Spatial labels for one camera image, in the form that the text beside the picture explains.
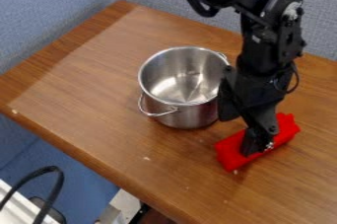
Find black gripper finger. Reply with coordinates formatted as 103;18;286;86
217;78;239;121
239;127;274;157

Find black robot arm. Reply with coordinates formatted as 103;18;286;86
186;0;306;157

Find white device with black part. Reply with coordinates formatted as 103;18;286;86
0;179;67;224

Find black cable loop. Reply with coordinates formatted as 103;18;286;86
0;165;65;224

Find stainless steel pot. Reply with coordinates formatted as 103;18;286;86
138;46;230;129

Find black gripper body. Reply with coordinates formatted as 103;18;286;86
221;56;298;134

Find red rectangular block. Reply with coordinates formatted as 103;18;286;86
214;112;299;172

